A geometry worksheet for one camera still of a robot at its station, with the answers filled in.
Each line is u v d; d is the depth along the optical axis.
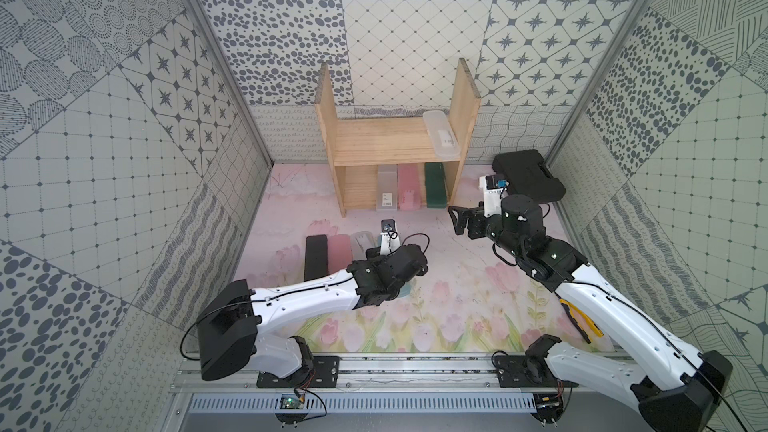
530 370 0.65
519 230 0.53
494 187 0.61
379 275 0.58
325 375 0.74
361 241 0.97
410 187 1.03
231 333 0.41
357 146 0.88
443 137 0.88
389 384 0.73
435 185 1.03
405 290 0.62
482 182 0.64
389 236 0.67
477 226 0.64
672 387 0.39
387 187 1.05
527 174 1.11
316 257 0.95
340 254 0.96
